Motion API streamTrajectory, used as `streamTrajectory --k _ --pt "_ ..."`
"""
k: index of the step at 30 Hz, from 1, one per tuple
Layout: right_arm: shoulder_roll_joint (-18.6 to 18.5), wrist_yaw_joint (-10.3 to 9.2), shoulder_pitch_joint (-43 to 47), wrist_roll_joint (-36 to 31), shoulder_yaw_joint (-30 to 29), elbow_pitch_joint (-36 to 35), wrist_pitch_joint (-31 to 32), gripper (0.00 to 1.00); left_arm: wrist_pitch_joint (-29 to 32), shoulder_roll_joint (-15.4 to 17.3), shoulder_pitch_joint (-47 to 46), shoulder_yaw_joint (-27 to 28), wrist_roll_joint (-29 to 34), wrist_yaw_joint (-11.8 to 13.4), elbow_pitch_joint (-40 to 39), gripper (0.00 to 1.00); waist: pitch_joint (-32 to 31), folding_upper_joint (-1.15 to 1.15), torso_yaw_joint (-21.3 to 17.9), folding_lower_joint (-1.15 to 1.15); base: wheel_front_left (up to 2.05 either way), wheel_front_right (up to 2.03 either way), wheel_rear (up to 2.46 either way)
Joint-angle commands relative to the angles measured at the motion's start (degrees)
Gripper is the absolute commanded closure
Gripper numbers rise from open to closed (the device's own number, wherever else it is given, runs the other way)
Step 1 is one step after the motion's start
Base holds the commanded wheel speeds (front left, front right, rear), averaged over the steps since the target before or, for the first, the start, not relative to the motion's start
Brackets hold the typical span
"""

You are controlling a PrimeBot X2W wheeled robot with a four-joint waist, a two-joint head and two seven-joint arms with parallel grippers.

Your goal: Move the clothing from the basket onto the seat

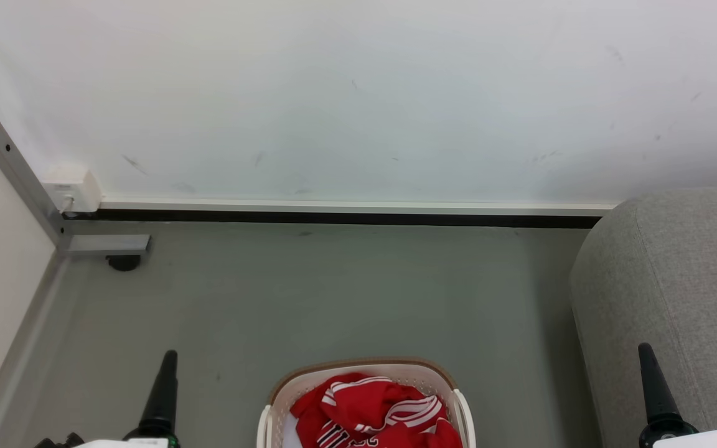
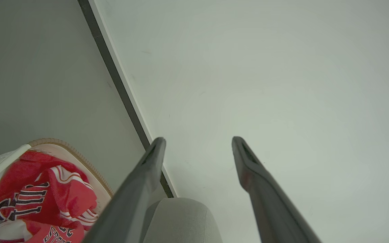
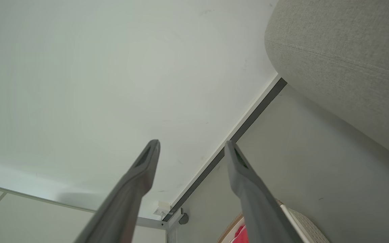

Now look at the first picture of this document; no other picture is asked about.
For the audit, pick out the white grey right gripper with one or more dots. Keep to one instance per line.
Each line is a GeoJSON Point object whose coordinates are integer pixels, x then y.
{"type": "Point", "coordinates": [666, 434]}

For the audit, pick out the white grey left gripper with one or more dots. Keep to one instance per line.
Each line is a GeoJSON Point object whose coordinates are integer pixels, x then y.
{"type": "Point", "coordinates": [153, 438]}

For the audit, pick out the red white striped garment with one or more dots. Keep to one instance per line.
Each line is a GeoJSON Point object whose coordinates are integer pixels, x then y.
{"type": "Point", "coordinates": [374, 407]}

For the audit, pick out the grey fabric sofa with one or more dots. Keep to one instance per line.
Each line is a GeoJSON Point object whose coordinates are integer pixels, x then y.
{"type": "Point", "coordinates": [663, 292]}

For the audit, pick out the cream perforated laundry basket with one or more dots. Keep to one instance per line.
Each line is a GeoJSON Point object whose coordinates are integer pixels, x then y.
{"type": "Point", "coordinates": [358, 368]}

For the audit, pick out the white and black baseboard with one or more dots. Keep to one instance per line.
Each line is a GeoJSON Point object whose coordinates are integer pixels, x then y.
{"type": "Point", "coordinates": [346, 210]}

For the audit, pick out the black round frame foot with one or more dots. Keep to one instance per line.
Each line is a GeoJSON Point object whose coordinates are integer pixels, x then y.
{"type": "Point", "coordinates": [124, 263]}

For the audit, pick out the white wall socket box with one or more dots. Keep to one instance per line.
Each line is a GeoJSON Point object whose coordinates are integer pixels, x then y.
{"type": "Point", "coordinates": [75, 186]}

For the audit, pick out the grey metal partition frame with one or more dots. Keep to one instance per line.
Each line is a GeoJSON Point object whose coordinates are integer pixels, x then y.
{"type": "Point", "coordinates": [22, 182]}

